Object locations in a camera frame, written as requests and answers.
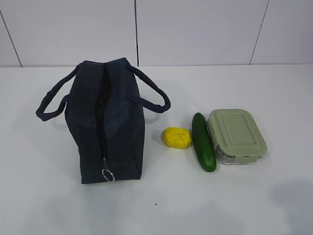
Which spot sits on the yellow lemon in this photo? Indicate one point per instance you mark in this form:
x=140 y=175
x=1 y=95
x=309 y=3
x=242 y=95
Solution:
x=175 y=137

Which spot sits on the navy blue lunch bag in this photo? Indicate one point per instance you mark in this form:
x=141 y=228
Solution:
x=103 y=104

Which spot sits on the green cucumber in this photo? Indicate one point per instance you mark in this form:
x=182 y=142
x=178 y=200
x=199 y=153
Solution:
x=202 y=144

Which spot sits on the glass container green lid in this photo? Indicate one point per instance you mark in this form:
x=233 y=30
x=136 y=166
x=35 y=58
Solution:
x=236 y=137

